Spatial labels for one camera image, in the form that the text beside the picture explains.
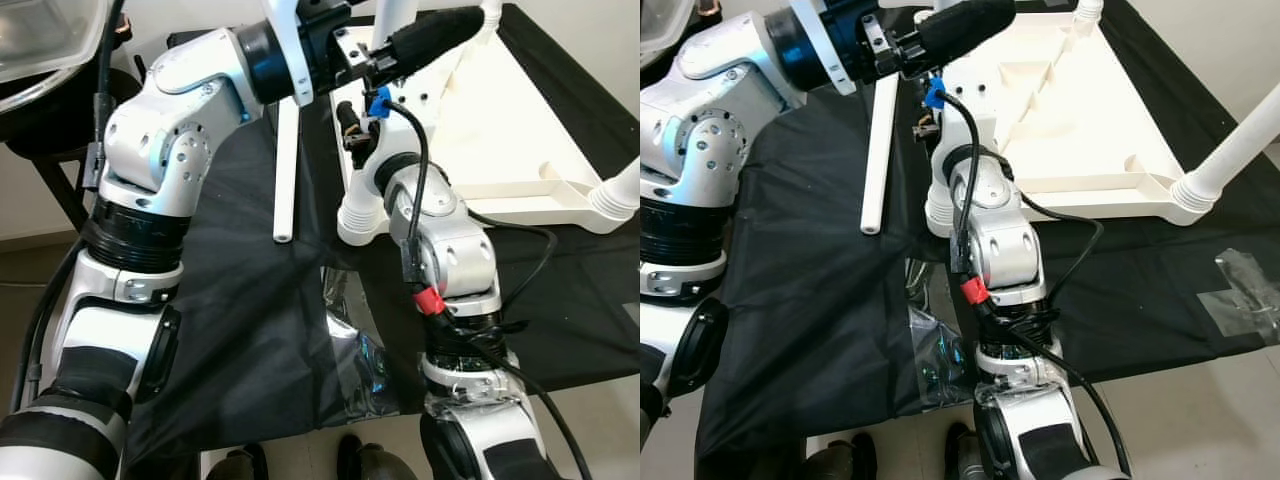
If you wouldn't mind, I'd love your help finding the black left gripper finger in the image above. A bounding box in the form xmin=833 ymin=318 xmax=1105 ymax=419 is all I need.
xmin=902 ymin=0 xmax=1019 ymax=79
xmin=378 ymin=6 xmax=485 ymax=86

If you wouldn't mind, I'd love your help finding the clear plastic storage box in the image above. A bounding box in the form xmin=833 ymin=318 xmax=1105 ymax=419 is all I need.
xmin=0 ymin=0 xmax=111 ymax=86
xmin=640 ymin=0 xmax=691 ymax=56

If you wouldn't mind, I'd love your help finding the black tablecloth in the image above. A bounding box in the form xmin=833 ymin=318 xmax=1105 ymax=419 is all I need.
xmin=695 ymin=0 xmax=1280 ymax=461
xmin=120 ymin=5 xmax=641 ymax=471

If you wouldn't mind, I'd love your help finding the clear tape patch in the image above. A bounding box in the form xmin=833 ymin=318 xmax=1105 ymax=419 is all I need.
xmin=903 ymin=258 xmax=969 ymax=411
xmin=1213 ymin=248 xmax=1280 ymax=339
xmin=322 ymin=265 xmax=399 ymax=419

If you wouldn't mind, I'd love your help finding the black wok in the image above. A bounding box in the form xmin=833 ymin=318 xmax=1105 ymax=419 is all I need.
xmin=0 ymin=15 xmax=136 ymax=151

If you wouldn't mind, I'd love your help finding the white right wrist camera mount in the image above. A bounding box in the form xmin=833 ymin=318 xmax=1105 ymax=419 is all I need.
xmin=935 ymin=75 xmax=1011 ymax=166
xmin=370 ymin=65 xmax=451 ymax=191

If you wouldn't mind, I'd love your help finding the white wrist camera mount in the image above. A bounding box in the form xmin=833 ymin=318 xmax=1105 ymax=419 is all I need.
xmin=790 ymin=0 xmax=861 ymax=96
xmin=262 ymin=0 xmax=316 ymax=109
xmin=370 ymin=65 xmax=451 ymax=191
xmin=935 ymin=75 xmax=1011 ymax=166

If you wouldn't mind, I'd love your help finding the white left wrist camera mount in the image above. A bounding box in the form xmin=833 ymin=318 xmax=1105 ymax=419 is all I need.
xmin=262 ymin=0 xmax=316 ymax=109
xmin=790 ymin=0 xmax=861 ymax=96

